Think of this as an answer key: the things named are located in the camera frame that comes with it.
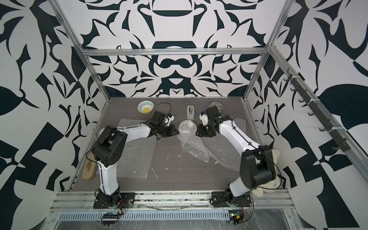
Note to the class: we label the white teddy bear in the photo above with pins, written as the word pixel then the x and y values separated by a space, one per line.
pixel 269 187

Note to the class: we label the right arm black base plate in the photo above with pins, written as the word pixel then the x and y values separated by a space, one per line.
pixel 226 199

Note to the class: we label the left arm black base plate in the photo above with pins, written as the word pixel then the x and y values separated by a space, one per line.
pixel 116 200

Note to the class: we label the aluminium frame rail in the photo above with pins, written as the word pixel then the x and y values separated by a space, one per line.
pixel 172 51

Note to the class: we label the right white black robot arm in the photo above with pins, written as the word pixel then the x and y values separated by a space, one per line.
pixel 257 166

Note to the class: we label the black white speckled bowl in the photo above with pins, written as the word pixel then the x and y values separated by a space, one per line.
pixel 217 105

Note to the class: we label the grey wall hook rail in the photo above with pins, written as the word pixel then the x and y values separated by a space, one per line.
pixel 319 111

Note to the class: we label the white slotted cable duct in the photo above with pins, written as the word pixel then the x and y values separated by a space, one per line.
pixel 150 215

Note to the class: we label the electronics board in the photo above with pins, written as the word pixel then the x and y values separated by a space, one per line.
pixel 110 218
pixel 236 217

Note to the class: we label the left electronics board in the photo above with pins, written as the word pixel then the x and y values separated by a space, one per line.
pixel 110 218

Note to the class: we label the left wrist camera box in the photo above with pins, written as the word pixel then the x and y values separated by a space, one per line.
pixel 163 119

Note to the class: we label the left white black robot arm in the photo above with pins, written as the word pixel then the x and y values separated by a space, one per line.
pixel 110 144

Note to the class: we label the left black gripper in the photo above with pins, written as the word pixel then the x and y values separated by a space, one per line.
pixel 172 132

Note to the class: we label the bubble wrap sheet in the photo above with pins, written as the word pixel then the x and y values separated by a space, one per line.
pixel 221 150
pixel 190 142
pixel 138 151

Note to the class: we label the wooden oval brush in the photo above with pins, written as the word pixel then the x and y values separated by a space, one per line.
pixel 90 167

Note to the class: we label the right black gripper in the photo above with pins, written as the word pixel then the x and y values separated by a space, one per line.
pixel 200 132

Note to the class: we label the right electronics board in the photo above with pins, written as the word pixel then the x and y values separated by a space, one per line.
pixel 236 217

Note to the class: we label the yellow centre patterned bowl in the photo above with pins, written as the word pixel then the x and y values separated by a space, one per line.
pixel 145 107

